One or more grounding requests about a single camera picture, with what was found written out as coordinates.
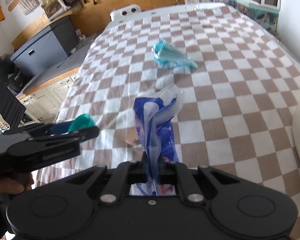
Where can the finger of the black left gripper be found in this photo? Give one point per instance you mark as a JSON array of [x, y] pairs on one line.
[[25, 144], [44, 129]]

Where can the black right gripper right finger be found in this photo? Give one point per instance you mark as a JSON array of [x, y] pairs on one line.
[[178, 175]]

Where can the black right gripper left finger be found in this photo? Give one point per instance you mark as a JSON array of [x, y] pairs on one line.
[[119, 180]]

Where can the blue white plastic wrapper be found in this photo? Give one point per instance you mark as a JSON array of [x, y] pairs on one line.
[[153, 115]]

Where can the person's left hand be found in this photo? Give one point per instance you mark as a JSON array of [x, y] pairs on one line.
[[10, 186]]

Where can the white cabinet row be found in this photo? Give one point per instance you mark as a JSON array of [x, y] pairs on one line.
[[43, 102]]

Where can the black bag with lettering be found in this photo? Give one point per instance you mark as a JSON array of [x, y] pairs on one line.
[[16, 80]]

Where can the grey bench cushion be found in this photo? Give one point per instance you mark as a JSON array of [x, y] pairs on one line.
[[73, 61]]

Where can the grey storage box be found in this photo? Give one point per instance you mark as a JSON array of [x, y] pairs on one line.
[[50, 46]]

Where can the checkered brown white tablecloth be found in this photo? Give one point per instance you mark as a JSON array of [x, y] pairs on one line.
[[237, 106]]

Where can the teal plastic wrapper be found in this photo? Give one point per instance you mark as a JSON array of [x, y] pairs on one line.
[[167, 57]]

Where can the woven white handbag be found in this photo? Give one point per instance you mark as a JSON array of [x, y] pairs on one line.
[[28, 6]]

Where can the beige printed tote bag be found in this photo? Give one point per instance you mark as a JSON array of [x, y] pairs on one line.
[[53, 8]]

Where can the white small heater appliance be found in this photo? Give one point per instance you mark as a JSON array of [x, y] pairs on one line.
[[124, 12]]

